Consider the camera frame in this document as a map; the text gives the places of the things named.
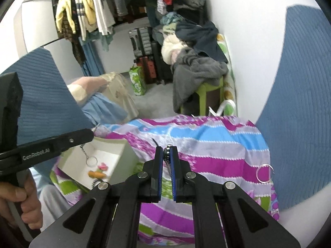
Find grey suitcase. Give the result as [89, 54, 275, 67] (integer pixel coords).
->
[128, 27, 154, 57]

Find green cardboard box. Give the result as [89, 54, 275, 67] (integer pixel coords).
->
[58, 137, 141, 190]

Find red suitcase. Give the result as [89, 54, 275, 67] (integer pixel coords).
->
[136, 55, 158, 84]

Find silver hoop ring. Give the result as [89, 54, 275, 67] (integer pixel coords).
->
[256, 164, 274, 184]

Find colourful striped floral cloth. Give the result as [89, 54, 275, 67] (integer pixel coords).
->
[50, 115, 281, 246]

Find person's left hand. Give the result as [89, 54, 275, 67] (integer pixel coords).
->
[0, 176, 44, 229]

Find blue quilted cushion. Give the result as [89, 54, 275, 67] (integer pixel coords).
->
[0, 48, 95, 146]
[255, 4, 331, 211]

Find light blue garment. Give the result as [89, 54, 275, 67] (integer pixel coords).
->
[80, 93, 128, 126]

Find grey fleece garment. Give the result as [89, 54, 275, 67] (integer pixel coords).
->
[171, 49, 229, 113]

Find black hair stick with chain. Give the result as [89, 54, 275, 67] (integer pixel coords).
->
[152, 137, 174, 184]

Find white bag handles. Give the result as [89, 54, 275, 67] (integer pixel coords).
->
[207, 99, 237, 117]

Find cream pillow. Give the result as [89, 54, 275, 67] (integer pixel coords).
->
[68, 72, 140, 118]

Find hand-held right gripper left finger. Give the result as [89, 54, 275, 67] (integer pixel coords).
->
[29, 146, 164, 248]

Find cream fleece garment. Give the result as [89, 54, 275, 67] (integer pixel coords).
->
[161, 35, 187, 64]

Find orange keychain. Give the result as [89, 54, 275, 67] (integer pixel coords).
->
[81, 144, 107, 184]

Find navy garment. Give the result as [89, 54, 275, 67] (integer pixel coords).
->
[176, 21, 229, 62]

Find row of hanging clothes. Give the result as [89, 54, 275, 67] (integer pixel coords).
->
[55, 0, 207, 76]

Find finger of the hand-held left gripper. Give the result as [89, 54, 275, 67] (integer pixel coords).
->
[50, 129, 94, 156]

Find black suitcase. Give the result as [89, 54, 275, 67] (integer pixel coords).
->
[151, 40, 174, 86]

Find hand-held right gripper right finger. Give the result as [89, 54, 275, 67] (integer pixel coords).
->
[171, 146, 302, 248]

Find green shopping bag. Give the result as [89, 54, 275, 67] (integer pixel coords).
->
[129, 66, 146, 96]

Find green stool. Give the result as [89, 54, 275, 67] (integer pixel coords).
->
[181, 77, 224, 117]

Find white cabinet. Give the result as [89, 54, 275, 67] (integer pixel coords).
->
[22, 0, 64, 55]

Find pile of mixed clothes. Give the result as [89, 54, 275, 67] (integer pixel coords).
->
[152, 12, 187, 39]

